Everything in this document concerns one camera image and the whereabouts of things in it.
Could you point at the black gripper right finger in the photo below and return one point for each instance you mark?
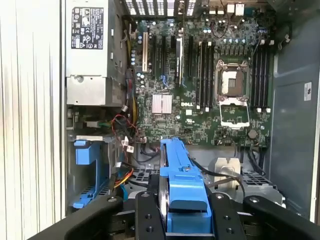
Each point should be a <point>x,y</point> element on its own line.
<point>275,217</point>

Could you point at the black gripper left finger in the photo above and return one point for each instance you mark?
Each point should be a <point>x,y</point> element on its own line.
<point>147,220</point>

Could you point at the metal disk bay cage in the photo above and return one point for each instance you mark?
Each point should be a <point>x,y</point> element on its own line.
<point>257,180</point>

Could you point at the silver chipset heatsink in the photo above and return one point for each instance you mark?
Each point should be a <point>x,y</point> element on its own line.
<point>162,103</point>

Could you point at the grey power supply unit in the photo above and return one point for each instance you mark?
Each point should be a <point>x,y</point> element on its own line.
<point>85,65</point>

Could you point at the metal socket cover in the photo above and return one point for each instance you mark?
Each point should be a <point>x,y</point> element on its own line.
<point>233,101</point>

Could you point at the empty blue disk carrier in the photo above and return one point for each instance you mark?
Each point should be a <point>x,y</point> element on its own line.
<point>85,152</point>

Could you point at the round coin battery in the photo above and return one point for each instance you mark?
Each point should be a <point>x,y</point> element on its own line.
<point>252,133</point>

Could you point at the green motherboard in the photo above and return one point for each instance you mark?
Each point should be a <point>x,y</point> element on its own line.
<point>200,125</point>

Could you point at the black RAM slot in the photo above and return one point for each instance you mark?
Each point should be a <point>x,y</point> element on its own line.
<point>264,75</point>
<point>254,75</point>
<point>268,75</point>
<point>259,75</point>

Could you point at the hard disk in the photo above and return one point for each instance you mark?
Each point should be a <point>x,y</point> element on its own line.
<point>187,190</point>

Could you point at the black open PC case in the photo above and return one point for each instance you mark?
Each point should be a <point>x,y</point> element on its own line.
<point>295,125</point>

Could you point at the white expansion slot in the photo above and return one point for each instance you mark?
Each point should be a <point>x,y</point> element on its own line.
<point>145,52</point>

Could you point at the CPU socket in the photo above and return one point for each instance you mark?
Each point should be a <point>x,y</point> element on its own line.
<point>232,80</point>

